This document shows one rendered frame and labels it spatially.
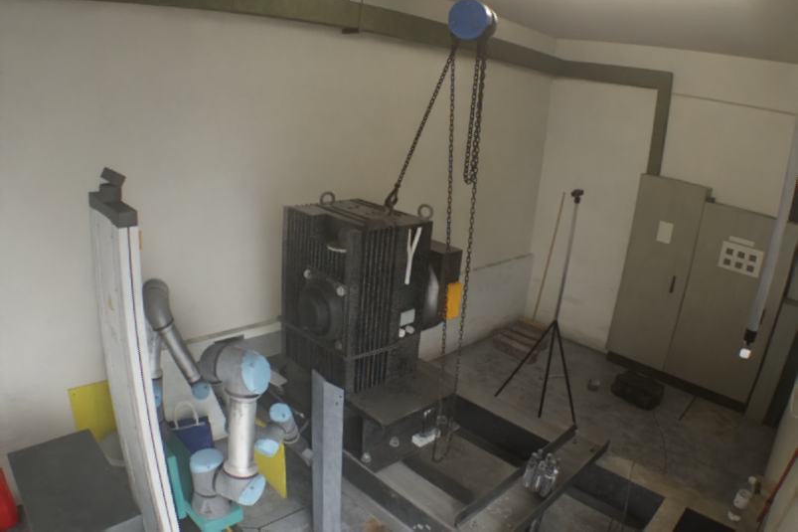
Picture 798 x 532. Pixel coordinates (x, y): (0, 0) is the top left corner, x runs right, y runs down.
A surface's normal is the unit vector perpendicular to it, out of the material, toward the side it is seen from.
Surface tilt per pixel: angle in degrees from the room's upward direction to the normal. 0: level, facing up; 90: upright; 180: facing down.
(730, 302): 90
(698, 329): 90
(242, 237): 90
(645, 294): 90
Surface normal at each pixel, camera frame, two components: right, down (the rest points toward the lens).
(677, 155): -0.69, 0.14
